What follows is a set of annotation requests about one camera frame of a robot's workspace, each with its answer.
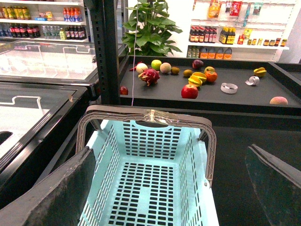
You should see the light blue plastic shopping basket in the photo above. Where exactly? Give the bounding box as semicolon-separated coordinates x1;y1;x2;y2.
79;120;219;226

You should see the dark red mango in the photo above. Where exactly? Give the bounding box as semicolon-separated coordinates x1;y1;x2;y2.
192;59;204;69

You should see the small dark red fruit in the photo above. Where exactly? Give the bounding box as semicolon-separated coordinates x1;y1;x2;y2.
119;86;128;95

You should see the pink dragon fruit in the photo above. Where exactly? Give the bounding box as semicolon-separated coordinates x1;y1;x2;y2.
138;68;160;86

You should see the large red apple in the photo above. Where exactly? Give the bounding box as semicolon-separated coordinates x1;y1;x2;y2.
181;84;198;99

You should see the white onion with red stem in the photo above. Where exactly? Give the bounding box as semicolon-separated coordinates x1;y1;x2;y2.
130;62;148;74

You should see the beige round melon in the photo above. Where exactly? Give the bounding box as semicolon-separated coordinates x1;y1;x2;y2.
160;63;172;74

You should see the green apple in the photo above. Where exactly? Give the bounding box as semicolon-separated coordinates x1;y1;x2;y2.
151;59;162;71

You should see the brown kiwi left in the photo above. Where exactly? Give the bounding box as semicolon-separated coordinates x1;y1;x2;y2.
171;67;180;75

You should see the brown kiwi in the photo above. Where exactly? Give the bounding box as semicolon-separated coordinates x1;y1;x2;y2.
183;69;193;78
171;67;180;75

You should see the yellow starfruit front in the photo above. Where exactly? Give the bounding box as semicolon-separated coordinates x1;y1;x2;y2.
188;75;203;87

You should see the yellow starfruit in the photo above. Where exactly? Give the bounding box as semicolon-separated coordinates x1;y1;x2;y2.
253;67;267;78
188;75;203;87
192;72;207;83

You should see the brown kiwi right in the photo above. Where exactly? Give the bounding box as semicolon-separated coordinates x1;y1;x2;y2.
183;69;193;78

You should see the yellow starfruit back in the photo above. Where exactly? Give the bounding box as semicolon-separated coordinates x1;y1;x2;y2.
192;72;207;83

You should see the orange persimmon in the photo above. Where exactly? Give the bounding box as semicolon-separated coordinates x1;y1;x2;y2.
205;71;218;83

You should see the yellow red apple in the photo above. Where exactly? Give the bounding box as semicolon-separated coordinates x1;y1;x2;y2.
204;66;215;73

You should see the black fruit display tray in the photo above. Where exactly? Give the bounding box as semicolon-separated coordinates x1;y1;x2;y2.
119;56;301;116

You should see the green potted plant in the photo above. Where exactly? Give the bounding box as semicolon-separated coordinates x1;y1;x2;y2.
122;0;182;57

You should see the white curled tape strip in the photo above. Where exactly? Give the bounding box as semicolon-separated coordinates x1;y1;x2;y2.
245;76;260;86

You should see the glass top freezer near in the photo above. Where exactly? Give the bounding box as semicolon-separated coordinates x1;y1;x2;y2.
0;82;89;207

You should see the glass freezer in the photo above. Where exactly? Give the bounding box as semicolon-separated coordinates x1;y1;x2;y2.
0;82;89;207
0;39;125;99

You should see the yellow starfruit far right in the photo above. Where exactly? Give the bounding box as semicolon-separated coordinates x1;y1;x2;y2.
253;67;267;78

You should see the white sauce shelf unit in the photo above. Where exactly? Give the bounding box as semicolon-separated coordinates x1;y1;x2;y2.
187;0;301;62

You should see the pink peach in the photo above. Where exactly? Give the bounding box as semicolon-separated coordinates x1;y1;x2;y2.
269;97;288;105

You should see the glass top freezer far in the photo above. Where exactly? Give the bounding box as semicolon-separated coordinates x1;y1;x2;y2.
0;39;125;99

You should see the white drinks shelf unit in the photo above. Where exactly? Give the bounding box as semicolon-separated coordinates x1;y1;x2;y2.
0;0;90;42

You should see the white tape ring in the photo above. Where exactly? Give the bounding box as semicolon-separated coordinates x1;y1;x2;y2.
220;82;238;94

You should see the white hanging cable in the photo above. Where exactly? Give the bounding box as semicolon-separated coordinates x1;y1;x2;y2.
131;0;139;106

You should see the black metal shelf post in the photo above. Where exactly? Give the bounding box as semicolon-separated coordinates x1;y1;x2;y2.
84;0;120;105

